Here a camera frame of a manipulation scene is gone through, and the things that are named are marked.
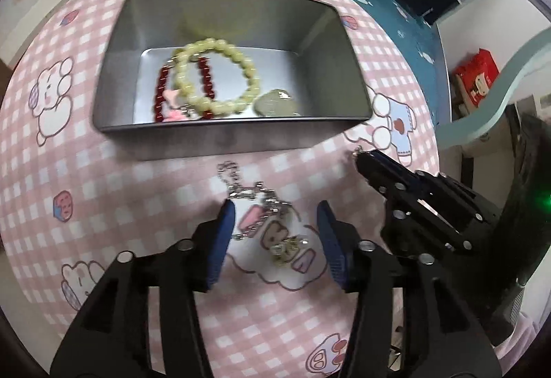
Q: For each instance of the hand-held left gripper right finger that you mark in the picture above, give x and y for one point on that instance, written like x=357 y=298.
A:
x=333 y=249

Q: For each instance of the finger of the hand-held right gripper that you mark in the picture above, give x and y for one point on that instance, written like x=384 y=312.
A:
x=424 y=216
x=409 y=177

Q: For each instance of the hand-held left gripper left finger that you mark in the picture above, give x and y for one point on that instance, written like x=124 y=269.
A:
x=221 y=244

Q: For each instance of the pale green jade pendant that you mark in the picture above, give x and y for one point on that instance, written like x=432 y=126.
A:
x=275 y=102

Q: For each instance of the pink charm trinket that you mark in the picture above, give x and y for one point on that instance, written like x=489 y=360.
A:
x=174 y=98

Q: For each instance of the grey metal tin box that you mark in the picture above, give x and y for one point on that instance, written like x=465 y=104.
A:
x=129 y=72

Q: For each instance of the person's right forearm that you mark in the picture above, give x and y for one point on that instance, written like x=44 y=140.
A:
x=523 y=337

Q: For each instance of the pink checkered tablecloth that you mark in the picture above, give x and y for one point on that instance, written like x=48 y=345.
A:
x=129 y=210

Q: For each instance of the red cardboard box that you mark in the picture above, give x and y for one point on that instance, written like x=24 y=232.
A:
x=478 y=76

